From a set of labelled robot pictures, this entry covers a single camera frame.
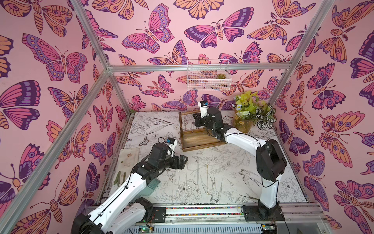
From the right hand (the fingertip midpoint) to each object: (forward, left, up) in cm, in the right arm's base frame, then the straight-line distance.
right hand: (194, 112), depth 88 cm
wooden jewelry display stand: (-4, -2, -23) cm, 24 cm away
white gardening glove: (-20, +43, -23) cm, 53 cm away
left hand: (-25, +7, -8) cm, 27 cm away
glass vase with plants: (+8, -36, -5) cm, 37 cm away
